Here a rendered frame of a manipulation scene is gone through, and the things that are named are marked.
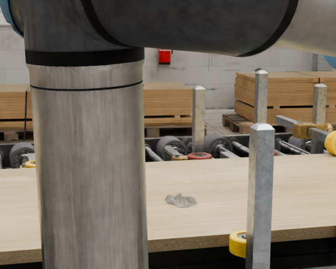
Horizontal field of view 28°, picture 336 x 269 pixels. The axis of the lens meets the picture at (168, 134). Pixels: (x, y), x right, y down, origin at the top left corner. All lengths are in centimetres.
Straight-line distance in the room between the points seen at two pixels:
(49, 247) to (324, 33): 34
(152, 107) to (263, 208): 605
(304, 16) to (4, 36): 780
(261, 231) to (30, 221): 55
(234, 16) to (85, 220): 24
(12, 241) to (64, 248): 77
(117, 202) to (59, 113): 10
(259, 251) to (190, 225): 28
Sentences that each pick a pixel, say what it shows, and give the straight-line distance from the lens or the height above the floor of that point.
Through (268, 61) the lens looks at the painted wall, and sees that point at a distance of 887.
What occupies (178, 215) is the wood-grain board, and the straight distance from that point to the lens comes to 157.
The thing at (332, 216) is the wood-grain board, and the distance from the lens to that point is 161.
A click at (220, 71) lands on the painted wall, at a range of 869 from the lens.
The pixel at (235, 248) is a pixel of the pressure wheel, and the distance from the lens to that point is 140.
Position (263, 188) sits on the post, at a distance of 122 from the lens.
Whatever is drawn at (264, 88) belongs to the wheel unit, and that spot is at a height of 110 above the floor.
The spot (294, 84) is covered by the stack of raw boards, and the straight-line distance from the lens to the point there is 762.
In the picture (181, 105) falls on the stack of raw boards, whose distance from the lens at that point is 732.
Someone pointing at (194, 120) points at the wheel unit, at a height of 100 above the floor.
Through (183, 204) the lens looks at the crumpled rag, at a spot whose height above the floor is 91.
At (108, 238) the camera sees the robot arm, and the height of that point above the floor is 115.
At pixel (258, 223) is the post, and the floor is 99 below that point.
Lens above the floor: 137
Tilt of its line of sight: 10 degrees down
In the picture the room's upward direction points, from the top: 1 degrees clockwise
